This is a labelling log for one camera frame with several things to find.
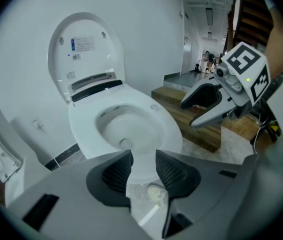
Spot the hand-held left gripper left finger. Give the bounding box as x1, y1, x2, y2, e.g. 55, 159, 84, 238
6, 148, 139, 240

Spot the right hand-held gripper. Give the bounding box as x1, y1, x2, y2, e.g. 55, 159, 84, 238
180, 40, 273, 129

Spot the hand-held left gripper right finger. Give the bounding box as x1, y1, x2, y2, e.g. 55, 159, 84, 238
155, 148, 247, 240

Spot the white toilet seat ring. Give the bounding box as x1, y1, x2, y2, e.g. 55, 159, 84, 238
68, 83, 184, 160

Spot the raised white toilet lid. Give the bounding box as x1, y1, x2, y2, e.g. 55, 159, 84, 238
47, 11, 126, 105

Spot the person's right forearm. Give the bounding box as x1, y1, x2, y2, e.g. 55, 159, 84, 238
264, 1, 283, 81

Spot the wooden plank panel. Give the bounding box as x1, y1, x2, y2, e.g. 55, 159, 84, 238
150, 85, 224, 153

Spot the person's white sneaker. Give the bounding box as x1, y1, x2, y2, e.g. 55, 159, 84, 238
146, 183, 169, 208

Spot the dark raised platform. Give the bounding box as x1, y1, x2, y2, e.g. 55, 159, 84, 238
162, 70, 217, 88

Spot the white cylindrical bin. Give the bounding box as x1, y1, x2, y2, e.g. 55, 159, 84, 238
199, 59, 209, 73

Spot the grey door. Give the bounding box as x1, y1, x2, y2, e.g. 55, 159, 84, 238
182, 28, 200, 74

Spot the yellow and black box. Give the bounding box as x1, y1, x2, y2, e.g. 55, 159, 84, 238
268, 122, 283, 142

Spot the dark ceiling light fixture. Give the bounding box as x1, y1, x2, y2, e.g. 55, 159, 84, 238
205, 7, 214, 27

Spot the brown wooden staircase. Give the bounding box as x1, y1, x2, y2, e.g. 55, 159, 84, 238
227, 0, 275, 50

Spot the thin white cable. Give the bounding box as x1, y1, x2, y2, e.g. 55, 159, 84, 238
39, 126, 63, 169

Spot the white wall socket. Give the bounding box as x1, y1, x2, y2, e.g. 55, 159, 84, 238
32, 118, 44, 132

